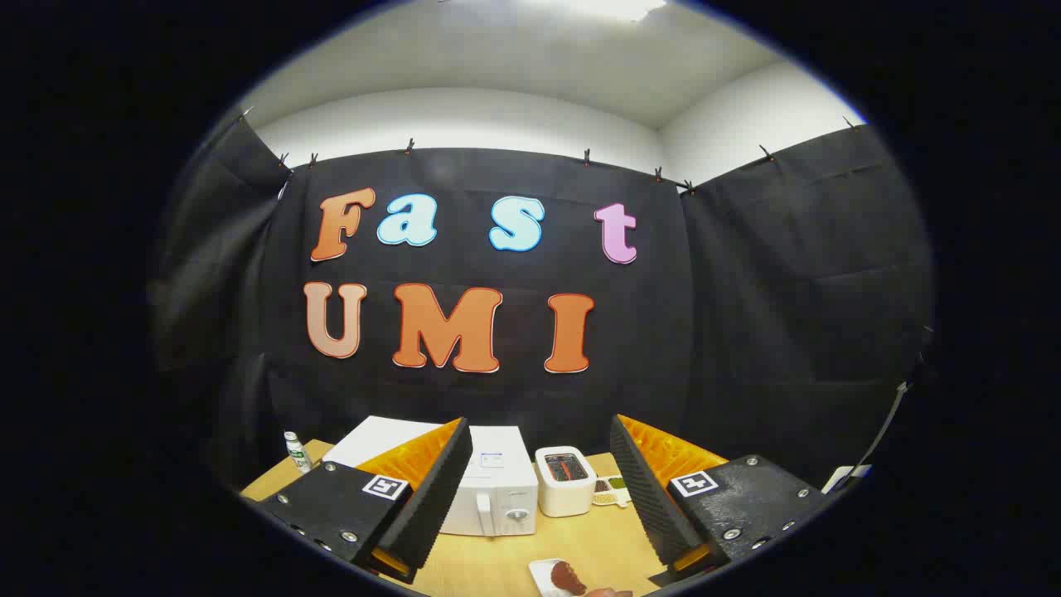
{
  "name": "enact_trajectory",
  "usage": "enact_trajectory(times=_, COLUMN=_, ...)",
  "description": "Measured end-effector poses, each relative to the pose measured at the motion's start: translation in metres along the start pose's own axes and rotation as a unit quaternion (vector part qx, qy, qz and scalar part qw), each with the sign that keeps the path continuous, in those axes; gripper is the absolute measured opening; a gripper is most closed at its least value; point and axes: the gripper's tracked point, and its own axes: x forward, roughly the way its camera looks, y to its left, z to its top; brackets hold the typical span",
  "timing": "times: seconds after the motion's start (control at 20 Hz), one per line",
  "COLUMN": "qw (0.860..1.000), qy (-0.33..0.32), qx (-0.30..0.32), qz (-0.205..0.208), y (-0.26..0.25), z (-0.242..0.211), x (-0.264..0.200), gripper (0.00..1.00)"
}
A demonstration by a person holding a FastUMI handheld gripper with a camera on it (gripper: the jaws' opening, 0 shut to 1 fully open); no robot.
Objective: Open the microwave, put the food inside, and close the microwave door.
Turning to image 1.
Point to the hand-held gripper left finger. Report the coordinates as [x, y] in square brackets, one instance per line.
[439, 489]

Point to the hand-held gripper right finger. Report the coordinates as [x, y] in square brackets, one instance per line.
[646, 489]

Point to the white microwave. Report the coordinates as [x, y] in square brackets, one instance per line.
[497, 489]

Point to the red meat slice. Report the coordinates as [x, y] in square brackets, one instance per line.
[568, 578]

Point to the white divided bean dish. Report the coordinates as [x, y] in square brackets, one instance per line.
[609, 498]

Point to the white toaster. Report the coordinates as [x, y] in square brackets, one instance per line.
[564, 499]

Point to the white rectangular dish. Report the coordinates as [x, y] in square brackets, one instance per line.
[540, 574]

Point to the white green drink bottle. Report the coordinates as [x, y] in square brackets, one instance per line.
[297, 454]

